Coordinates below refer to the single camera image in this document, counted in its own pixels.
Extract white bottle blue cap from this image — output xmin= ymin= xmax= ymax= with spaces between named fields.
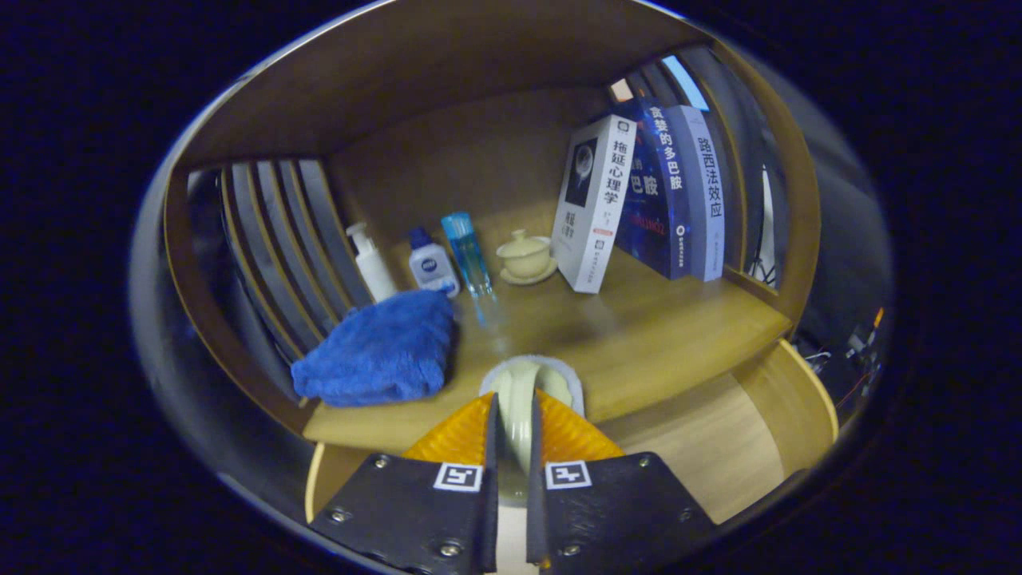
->
xmin=408 ymin=227 xmax=461 ymax=299

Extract blue folded towel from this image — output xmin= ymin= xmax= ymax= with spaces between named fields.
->
xmin=291 ymin=289 xmax=456 ymax=408

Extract dark blue book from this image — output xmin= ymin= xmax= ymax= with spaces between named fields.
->
xmin=611 ymin=97 xmax=692 ymax=280

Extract black clamp orange tip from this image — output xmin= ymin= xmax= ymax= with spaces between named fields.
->
xmin=846 ymin=307 xmax=885 ymax=360

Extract white pump bottle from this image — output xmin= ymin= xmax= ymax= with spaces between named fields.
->
xmin=346 ymin=221 xmax=398 ymax=304

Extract wooden drawer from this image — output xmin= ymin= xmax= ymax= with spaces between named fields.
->
xmin=303 ymin=339 xmax=839 ymax=528

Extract pale green scrub brush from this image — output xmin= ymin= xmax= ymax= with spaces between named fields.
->
xmin=479 ymin=355 xmax=586 ymax=575

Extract grey-blue book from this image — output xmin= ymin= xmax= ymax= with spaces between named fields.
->
xmin=667 ymin=105 xmax=726 ymax=283

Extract wooden cabinet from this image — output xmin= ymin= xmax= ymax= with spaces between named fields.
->
xmin=162 ymin=0 xmax=839 ymax=528

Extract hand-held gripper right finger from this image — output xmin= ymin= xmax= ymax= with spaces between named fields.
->
xmin=525 ymin=389 xmax=719 ymax=574

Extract wooden countertop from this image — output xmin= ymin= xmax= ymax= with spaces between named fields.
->
xmin=303 ymin=204 xmax=794 ymax=456

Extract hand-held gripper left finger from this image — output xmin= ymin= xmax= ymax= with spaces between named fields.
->
xmin=307 ymin=391 xmax=500 ymax=575

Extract white book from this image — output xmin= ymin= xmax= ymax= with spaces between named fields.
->
xmin=551 ymin=114 xmax=638 ymax=294

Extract red cable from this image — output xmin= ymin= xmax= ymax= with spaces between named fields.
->
xmin=830 ymin=371 xmax=875 ymax=412

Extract clear blue bottle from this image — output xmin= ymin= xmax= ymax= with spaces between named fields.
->
xmin=441 ymin=212 xmax=496 ymax=300

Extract beige lidded teacup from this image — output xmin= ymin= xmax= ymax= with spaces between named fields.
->
xmin=496 ymin=229 xmax=558 ymax=286

